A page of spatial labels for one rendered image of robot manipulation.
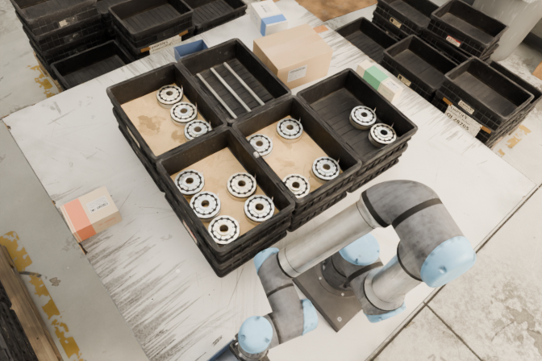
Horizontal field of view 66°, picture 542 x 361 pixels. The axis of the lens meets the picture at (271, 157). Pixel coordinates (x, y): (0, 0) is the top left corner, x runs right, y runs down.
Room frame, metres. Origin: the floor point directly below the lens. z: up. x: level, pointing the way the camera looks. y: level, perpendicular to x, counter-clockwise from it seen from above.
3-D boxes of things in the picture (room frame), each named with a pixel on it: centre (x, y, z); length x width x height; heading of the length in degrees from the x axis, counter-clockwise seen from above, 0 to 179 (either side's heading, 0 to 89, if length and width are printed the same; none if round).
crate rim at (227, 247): (0.73, 0.14, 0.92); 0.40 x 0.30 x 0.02; 43
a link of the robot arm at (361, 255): (0.56, -0.30, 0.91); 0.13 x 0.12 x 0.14; 29
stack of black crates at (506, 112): (1.80, -1.11, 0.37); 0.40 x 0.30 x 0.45; 46
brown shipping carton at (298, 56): (1.56, -0.03, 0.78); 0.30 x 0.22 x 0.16; 128
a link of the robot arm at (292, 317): (0.31, -0.10, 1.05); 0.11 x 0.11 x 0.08; 29
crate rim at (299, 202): (0.94, -0.08, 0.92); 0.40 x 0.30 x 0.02; 43
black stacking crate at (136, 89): (1.02, 0.41, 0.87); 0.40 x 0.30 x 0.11; 43
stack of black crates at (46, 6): (2.01, 1.37, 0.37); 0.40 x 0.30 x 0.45; 137
